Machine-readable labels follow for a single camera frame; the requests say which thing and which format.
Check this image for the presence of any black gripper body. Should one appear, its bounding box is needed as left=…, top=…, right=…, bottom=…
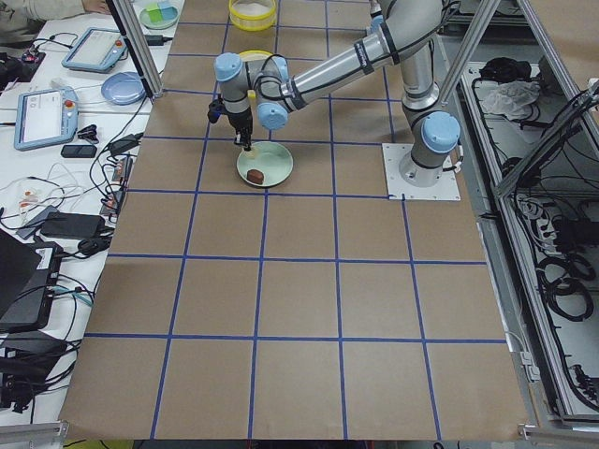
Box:
left=227, top=110, right=253, bottom=137

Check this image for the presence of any side yellow-rimmed bamboo steamer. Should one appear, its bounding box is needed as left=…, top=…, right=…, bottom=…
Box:
left=228, top=0, right=276, bottom=32

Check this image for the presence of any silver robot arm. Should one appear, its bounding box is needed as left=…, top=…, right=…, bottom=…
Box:
left=207, top=0, right=460, bottom=188

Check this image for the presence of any centre yellow-rimmed bamboo steamer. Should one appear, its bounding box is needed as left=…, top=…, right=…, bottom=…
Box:
left=240, top=50, right=272, bottom=63

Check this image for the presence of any light green plate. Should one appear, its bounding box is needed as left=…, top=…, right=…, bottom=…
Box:
left=237, top=141, right=294, bottom=188

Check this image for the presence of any brown bun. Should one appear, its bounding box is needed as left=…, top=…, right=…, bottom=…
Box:
left=246, top=169, right=265, bottom=185

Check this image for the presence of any blue plate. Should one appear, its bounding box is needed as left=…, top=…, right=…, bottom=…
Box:
left=100, top=72, right=146, bottom=106

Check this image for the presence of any plate with coloured blocks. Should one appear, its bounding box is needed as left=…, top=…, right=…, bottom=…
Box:
left=139, top=1, right=180, bottom=30

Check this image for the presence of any far teach pendant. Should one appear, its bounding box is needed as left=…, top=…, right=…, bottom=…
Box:
left=62, top=27, right=126, bottom=73

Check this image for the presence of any teach pendant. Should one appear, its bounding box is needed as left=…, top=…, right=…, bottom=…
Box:
left=13, top=87, right=79, bottom=152
left=62, top=27, right=126, bottom=73

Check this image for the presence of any near teach pendant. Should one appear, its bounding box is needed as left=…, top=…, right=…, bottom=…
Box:
left=13, top=87, right=79, bottom=152

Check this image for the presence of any black power adapter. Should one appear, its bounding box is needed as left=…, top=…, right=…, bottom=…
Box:
left=40, top=212, right=105, bottom=239

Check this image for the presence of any black laptop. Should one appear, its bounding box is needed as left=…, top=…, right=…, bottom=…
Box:
left=1, top=231, right=63, bottom=333

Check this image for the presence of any aluminium frame post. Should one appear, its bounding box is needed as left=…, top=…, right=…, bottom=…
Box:
left=107, top=0, right=163, bottom=102

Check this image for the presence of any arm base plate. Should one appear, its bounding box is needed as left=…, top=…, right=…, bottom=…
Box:
left=382, top=143, right=460, bottom=201

